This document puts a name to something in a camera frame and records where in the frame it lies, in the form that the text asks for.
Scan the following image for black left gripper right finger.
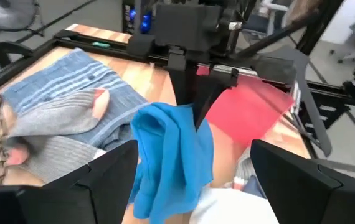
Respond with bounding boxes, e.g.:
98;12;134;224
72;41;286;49
250;139;355;224

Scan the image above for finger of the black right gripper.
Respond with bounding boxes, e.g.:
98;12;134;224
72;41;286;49
167;68;197;106
193;69;239;130

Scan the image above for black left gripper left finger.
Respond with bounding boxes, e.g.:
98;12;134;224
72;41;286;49
17;139;139;224

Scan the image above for bright blue cloth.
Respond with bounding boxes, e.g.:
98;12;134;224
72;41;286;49
129;102;215;224

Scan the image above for black computer tower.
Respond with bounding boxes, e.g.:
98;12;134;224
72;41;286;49
123;0;153;35

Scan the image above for red cloth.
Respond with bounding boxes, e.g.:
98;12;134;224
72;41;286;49
196;66;296;147

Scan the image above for grey striped cloth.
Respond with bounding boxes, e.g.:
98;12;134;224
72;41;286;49
232;148;267;199

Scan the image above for blue white chair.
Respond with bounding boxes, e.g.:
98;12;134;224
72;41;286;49
242;0;293;40

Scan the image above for grey plastic strip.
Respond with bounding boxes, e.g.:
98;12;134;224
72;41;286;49
260;46;333;158

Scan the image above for white cloth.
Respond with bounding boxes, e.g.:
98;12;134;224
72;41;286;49
189;186;280;224

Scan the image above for blue striped shorts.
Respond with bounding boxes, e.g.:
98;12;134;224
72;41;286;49
1;47;149;152

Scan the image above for black frame brace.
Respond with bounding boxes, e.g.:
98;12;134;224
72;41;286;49
236;15;318;58

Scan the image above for black table frame rail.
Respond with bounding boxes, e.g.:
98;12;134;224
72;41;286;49
0;29;355;106

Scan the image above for black frame post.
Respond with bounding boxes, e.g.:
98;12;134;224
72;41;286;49
297;0;345;55

